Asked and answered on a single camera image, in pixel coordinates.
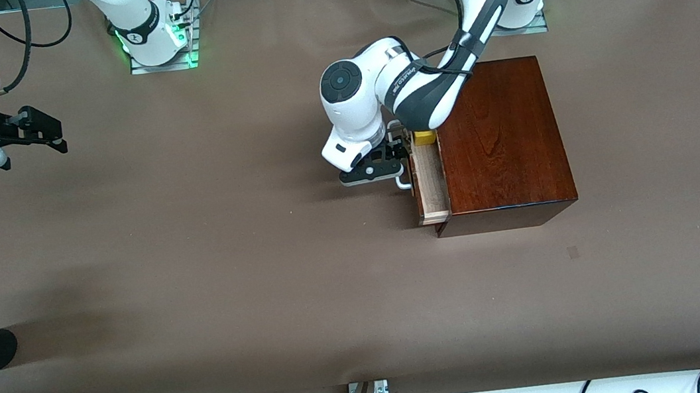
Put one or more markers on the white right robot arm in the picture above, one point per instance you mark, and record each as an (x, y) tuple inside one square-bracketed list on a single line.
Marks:
[(134, 16)]

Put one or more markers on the brown table cover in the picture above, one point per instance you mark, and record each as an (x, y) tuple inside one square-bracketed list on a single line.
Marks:
[(199, 275)]

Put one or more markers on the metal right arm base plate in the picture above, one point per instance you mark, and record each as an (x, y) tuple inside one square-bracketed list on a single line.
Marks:
[(164, 67)]

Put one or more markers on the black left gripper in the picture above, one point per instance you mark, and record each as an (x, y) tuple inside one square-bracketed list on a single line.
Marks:
[(395, 150)]

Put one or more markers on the yellow block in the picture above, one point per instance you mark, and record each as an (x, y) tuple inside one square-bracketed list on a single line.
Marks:
[(426, 138)]

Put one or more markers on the silver metal bracket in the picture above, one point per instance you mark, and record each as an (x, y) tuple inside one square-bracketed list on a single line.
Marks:
[(380, 388)]

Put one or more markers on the dark brown wooden box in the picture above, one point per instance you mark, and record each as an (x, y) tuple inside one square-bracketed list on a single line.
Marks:
[(505, 151)]

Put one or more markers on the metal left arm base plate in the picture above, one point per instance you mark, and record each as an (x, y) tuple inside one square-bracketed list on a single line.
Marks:
[(530, 29)]

